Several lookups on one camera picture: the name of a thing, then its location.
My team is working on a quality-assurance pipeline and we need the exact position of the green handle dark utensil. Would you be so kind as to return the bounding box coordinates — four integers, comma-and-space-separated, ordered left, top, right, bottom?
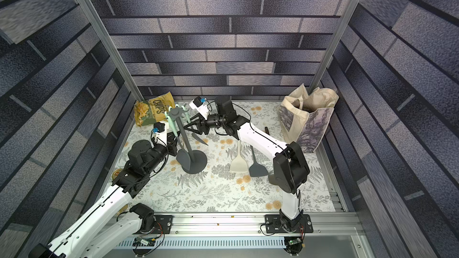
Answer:
175, 131, 191, 172

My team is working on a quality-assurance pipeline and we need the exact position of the green handle cream utensil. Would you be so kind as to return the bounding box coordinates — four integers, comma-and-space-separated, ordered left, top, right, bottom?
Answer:
164, 112, 179, 139

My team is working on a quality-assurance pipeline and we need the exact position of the grey utensil rack stand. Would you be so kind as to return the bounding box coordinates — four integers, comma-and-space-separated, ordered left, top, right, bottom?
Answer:
168, 104, 208, 174

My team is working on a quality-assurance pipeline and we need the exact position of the wooden handle white spatula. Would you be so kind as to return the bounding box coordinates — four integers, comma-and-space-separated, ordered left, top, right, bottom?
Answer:
229, 140, 249, 173

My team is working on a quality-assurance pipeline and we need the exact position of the green handle grey turner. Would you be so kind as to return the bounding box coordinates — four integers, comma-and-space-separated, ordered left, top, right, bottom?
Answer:
249, 146, 268, 177

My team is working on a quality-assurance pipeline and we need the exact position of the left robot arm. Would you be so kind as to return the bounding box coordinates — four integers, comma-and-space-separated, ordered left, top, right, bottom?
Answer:
28, 138, 169, 258

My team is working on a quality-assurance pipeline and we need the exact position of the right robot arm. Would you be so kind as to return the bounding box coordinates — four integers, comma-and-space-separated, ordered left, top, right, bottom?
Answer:
185, 96, 310, 228

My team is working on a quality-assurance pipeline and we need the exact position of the yellow chips bag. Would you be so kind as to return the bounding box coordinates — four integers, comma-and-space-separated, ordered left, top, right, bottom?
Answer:
134, 92, 175, 127

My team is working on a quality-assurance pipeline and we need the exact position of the canvas tote bag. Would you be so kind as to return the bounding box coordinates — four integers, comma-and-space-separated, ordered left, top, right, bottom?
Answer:
278, 84, 339, 153

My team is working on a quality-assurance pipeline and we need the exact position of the left circuit board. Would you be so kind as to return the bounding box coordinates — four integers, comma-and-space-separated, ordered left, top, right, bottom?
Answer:
132, 237, 156, 249

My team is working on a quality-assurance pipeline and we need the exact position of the circuit board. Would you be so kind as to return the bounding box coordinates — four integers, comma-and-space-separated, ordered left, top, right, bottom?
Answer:
284, 237, 304, 256
132, 237, 156, 249

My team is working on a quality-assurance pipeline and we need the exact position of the right circuit board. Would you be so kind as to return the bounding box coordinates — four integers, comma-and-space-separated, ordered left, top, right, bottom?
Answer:
284, 237, 304, 256

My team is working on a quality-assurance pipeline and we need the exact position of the green handle grey utensil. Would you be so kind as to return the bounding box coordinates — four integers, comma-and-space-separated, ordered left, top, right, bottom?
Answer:
192, 133, 208, 146

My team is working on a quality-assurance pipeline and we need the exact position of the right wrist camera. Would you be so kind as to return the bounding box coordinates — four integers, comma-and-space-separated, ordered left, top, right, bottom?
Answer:
189, 96, 209, 120

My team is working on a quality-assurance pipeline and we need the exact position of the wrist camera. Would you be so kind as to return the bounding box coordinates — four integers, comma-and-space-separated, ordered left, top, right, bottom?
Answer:
189, 96, 209, 120
151, 122, 169, 146

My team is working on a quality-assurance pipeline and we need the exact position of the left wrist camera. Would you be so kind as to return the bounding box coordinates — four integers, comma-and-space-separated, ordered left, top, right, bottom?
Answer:
151, 122, 169, 146

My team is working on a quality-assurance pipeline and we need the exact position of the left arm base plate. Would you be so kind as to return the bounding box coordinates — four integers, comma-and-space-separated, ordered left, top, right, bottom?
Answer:
140, 215, 173, 235

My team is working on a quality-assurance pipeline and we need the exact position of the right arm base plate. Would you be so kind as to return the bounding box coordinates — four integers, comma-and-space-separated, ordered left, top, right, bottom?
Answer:
261, 214, 314, 234

